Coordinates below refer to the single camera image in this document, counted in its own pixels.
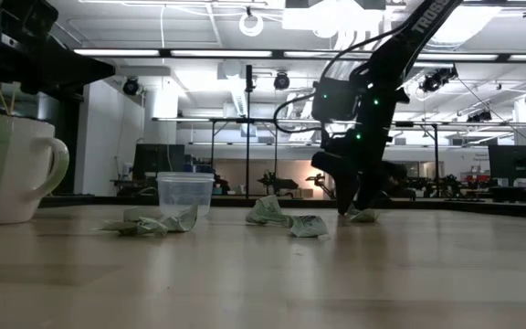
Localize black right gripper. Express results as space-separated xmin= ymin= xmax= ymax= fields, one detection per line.
xmin=310 ymin=130 xmax=409 ymax=217

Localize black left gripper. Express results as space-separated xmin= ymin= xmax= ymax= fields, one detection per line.
xmin=20 ymin=36 xmax=117 ymax=101

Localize small white paper wrapper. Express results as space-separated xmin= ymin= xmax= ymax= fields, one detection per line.
xmin=348 ymin=207 xmax=382 ymax=225

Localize white packet with dark print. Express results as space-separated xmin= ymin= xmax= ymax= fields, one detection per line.
xmin=289 ymin=214 xmax=331 ymax=239

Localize long ceiling light strip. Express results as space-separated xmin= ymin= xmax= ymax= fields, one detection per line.
xmin=170 ymin=49 xmax=274 ymax=58
xmin=73 ymin=48 xmax=161 ymax=58

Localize crumpled white paper wrapper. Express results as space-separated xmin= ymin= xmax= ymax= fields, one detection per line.
xmin=245 ymin=195 xmax=294 ymax=228
xmin=100 ymin=204 xmax=199 ymax=238

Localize black computer monitor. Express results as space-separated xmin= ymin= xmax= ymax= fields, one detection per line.
xmin=488 ymin=144 xmax=526 ymax=180
xmin=131 ymin=143 xmax=186 ymax=182

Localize white and green ceramic mug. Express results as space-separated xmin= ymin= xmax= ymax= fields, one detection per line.
xmin=0 ymin=111 xmax=70 ymax=226

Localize clear plastic container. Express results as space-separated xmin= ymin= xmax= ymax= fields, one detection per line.
xmin=155 ymin=171 xmax=216 ymax=218

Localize black ceiling mounted camera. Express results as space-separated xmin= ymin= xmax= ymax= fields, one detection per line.
xmin=122 ymin=76 xmax=141 ymax=97
xmin=419 ymin=65 xmax=459 ymax=94
xmin=273 ymin=70 xmax=291 ymax=91

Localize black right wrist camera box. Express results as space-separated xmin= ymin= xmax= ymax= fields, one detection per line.
xmin=310 ymin=77 xmax=361 ymax=124

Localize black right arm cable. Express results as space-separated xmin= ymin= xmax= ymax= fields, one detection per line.
xmin=273 ymin=92 xmax=324 ymax=135

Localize black vertical frame pole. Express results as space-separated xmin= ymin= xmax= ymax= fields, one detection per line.
xmin=244 ymin=63 xmax=254 ymax=198

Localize white coiled ceiling cable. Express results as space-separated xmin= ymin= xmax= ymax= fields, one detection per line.
xmin=238 ymin=12 xmax=265 ymax=38

